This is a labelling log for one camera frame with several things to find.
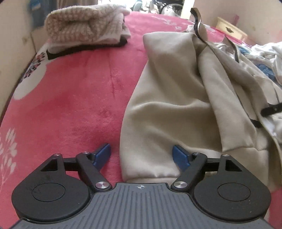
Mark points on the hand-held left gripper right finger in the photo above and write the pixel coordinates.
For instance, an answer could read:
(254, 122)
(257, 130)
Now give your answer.
(181, 156)

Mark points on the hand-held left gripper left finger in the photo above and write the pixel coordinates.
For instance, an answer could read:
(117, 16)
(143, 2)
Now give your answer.
(101, 155)

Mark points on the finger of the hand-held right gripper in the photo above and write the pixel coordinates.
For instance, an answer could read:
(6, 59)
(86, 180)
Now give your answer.
(269, 110)

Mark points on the blue garment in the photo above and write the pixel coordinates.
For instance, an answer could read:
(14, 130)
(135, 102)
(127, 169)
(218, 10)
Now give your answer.
(266, 70)

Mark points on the beige jacket with black trim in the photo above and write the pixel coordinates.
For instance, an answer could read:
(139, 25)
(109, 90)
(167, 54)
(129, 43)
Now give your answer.
(171, 99)

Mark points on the white clothes heap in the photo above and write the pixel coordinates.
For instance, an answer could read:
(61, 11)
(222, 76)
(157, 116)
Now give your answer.
(268, 52)

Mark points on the pink floral blanket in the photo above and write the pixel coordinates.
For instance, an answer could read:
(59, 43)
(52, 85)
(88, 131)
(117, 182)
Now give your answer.
(77, 99)

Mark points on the cream nightstand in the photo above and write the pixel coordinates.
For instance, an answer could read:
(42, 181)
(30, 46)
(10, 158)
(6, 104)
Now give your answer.
(224, 25)

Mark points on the pink box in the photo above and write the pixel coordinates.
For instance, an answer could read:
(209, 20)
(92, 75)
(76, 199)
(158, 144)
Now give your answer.
(235, 19)

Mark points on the beige checked knit sweater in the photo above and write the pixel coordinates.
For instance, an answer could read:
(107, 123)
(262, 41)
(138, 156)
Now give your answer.
(83, 22)

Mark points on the wheelchair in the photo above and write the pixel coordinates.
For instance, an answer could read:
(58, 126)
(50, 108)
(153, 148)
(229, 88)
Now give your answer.
(169, 8)

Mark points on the blue water jug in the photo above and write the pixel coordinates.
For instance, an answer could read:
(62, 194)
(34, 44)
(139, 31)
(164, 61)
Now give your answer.
(36, 4)

